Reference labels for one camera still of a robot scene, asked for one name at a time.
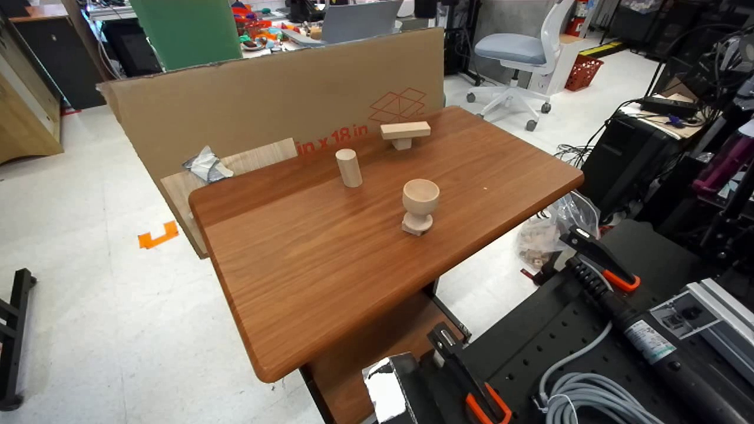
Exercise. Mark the wooden cup-shaped cap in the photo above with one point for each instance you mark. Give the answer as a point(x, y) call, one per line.
point(421, 201)

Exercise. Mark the long rectangular wooden block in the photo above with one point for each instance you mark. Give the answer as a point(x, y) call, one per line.
point(403, 129)

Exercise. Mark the black side cart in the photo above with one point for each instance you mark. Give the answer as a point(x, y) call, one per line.
point(640, 139)

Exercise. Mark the wooden cylinder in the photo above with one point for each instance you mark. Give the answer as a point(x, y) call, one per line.
point(350, 168)

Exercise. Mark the black orange clamp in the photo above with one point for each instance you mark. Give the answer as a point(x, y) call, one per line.
point(594, 252)
point(479, 397)

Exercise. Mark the orange floor tape marker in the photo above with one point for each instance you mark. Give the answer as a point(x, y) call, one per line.
point(150, 241)

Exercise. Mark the grey office chair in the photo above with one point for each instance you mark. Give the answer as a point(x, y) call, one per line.
point(523, 52)

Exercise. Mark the crumpled white paper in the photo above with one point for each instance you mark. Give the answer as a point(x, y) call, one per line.
point(206, 165)

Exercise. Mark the black orange clamp right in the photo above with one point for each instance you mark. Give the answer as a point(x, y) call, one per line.
point(594, 252)

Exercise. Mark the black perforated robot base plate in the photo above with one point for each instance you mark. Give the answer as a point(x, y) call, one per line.
point(580, 352)

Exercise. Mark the green chair back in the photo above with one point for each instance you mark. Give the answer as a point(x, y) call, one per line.
point(189, 30)

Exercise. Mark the wooden cabinet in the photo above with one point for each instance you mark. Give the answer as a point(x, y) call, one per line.
point(29, 112)

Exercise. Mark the black orange clamp front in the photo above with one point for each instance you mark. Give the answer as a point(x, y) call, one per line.
point(479, 397)

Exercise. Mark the red plastic basket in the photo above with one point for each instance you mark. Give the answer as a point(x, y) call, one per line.
point(582, 73)

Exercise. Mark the small square wooden cube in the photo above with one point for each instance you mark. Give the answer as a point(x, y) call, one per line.
point(401, 145)

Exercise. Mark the large brown cardboard sheet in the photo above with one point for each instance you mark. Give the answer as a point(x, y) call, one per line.
point(297, 102)

